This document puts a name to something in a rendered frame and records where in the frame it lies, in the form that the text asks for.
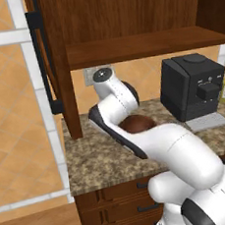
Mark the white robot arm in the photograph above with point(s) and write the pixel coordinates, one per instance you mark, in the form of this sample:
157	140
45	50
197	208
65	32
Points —
185	155

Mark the brown bowl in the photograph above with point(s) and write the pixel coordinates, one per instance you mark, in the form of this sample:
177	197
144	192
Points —
137	123

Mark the black coffee machine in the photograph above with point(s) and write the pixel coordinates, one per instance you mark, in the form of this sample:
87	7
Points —
190	87

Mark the open wooden wall cabinet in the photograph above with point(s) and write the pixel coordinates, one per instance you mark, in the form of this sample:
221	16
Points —
134	26

